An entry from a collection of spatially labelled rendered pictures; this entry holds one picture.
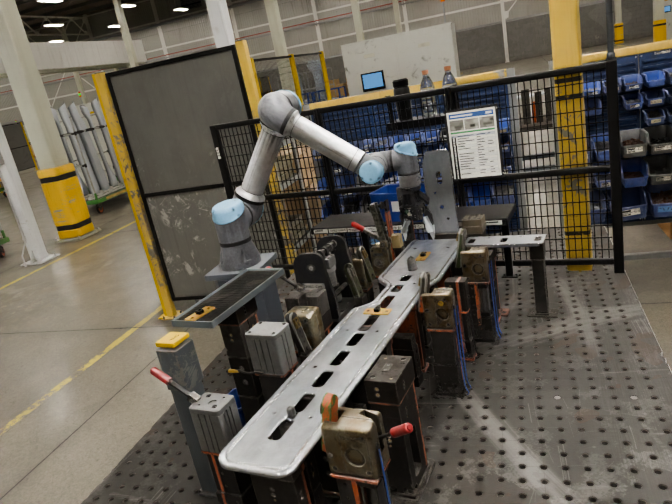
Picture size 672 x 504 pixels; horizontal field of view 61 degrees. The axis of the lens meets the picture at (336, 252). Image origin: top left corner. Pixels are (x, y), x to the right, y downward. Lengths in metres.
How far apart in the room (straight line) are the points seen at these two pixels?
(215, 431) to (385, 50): 7.75
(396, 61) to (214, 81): 4.83
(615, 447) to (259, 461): 0.89
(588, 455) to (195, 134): 3.49
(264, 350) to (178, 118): 3.11
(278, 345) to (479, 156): 1.40
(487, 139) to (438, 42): 6.15
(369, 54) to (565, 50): 6.46
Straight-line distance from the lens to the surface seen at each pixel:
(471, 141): 2.55
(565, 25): 2.49
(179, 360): 1.48
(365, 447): 1.16
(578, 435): 1.69
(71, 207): 9.41
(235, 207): 2.05
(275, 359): 1.51
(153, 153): 4.62
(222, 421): 1.34
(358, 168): 1.89
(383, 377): 1.35
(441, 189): 2.33
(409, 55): 8.69
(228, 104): 4.22
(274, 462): 1.22
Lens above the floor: 1.71
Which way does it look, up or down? 18 degrees down
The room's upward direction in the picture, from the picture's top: 11 degrees counter-clockwise
